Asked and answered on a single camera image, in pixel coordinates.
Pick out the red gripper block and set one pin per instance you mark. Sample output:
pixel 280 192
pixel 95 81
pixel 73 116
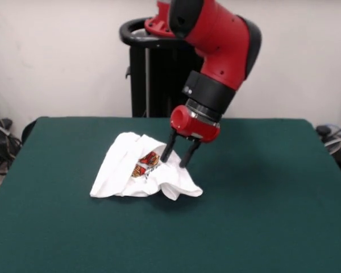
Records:
pixel 196 128

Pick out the white printed T-shirt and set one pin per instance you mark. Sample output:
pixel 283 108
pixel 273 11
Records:
pixel 116 170

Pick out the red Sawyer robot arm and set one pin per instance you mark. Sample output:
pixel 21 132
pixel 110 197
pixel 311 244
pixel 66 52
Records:
pixel 221 42

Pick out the dark green table cloth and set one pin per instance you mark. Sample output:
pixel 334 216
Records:
pixel 244 204

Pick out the black rounded chair part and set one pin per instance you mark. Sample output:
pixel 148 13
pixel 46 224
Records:
pixel 28 130

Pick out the grey swivel chair base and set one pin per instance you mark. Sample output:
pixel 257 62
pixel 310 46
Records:
pixel 334 146

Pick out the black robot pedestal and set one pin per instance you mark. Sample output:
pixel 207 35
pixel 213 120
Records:
pixel 159 85

